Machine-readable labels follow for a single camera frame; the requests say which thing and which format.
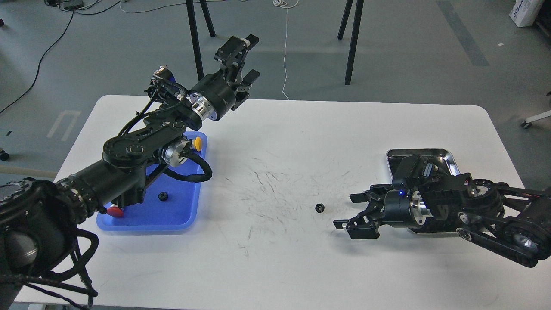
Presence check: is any black cable on floor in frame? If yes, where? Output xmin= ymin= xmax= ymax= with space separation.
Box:
xmin=0 ymin=0 xmax=121 ymax=115

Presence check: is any white cable on floor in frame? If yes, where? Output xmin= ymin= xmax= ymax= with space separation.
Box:
xmin=273 ymin=0 xmax=299 ymax=100

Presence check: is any small black gear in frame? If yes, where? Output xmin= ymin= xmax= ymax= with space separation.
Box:
xmin=314 ymin=203 xmax=325 ymax=213
xmin=158 ymin=192 xmax=169 ymax=202

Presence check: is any red push button switch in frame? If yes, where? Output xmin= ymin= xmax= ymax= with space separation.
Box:
xmin=106 ymin=204 xmax=124 ymax=218

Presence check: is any black table leg pair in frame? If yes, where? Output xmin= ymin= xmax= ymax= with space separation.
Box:
xmin=337 ymin=0 xmax=364 ymax=86
xmin=185 ymin=0 xmax=216 ymax=81

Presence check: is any white cardboard box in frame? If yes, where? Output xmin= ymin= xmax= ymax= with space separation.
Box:
xmin=508 ymin=0 xmax=544 ymax=28

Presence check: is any black table leg pair left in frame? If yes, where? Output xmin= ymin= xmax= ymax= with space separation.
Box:
xmin=185 ymin=0 xmax=216 ymax=81

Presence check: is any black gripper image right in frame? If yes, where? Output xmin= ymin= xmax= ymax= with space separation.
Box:
xmin=333 ymin=184 xmax=431 ymax=239

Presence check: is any blue plastic tray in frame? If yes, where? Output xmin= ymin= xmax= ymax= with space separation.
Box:
xmin=96 ymin=131 xmax=208 ymax=235

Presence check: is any silver metal tray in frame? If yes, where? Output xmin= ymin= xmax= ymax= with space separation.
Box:
xmin=386 ymin=149 xmax=460 ymax=190

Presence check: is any yellow push button switch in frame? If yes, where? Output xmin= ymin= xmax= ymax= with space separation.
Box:
xmin=183 ymin=136 xmax=203 ymax=152

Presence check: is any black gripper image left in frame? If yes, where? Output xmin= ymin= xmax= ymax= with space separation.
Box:
xmin=189 ymin=34 xmax=260 ymax=121

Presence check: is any black table leg pair right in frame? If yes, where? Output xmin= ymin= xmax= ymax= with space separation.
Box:
xmin=337 ymin=0 xmax=364 ymax=86

